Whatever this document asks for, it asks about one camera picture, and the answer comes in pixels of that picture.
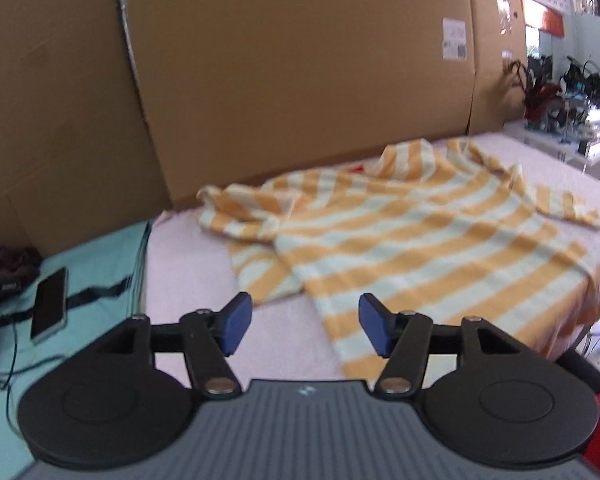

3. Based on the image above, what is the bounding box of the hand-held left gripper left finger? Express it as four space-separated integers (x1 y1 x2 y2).
96 292 253 401

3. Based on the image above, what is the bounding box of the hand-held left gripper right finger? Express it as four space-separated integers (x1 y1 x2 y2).
358 293 518 401

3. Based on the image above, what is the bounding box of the yellow white striped shirt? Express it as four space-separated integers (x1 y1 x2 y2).
195 137 600 381

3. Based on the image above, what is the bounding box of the pink fluffy blanket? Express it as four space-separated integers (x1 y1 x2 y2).
142 130 600 381

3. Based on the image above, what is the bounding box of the teal cloth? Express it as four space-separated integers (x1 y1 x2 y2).
0 220 153 480

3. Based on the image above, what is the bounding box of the black smartphone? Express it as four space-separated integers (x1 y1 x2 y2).
31 267 68 343

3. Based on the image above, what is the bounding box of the dark brown cloth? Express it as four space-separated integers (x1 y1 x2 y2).
0 246 43 306

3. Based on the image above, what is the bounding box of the large cardboard box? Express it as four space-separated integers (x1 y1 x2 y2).
0 0 173 261
117 0 528 211

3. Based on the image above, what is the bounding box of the white side table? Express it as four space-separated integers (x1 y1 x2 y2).
502 120 600 181

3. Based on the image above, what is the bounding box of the red leaf potted plant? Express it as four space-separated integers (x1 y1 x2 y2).
505 59 563 128

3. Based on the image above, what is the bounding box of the silver metal strip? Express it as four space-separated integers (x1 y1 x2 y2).
112 0 153 161

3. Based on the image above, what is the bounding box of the white shipping label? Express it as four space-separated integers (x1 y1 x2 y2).
442 17 468 61

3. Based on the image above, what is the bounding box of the torn white paper sticker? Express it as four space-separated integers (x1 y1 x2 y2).
495 0 513 36

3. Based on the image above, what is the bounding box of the orange red banner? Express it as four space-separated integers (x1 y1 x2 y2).
522 0 563 38

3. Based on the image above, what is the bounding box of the black strap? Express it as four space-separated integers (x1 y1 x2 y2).
0 276 132 328

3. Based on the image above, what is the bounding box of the thin black cable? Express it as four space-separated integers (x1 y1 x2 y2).
0 310 66 391

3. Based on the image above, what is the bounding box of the tangle of cables and devices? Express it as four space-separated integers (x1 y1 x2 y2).
560 57 600 107

